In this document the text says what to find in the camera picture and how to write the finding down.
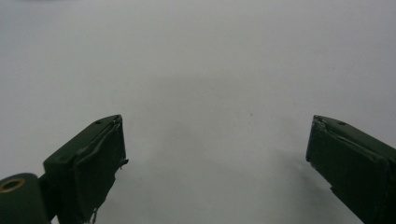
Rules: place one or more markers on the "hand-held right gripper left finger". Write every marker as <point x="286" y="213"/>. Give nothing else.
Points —
<point x="90" y="161"/>

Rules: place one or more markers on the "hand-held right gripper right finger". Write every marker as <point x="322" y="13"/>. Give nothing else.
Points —
<point x="355" y="161"/>

